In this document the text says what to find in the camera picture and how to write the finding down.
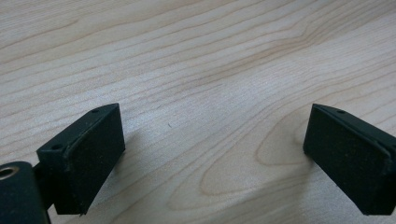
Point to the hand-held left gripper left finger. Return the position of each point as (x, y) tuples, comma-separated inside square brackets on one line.
[(87, 161)]

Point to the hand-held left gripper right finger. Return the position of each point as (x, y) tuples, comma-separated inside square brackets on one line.
[(351, 158)]

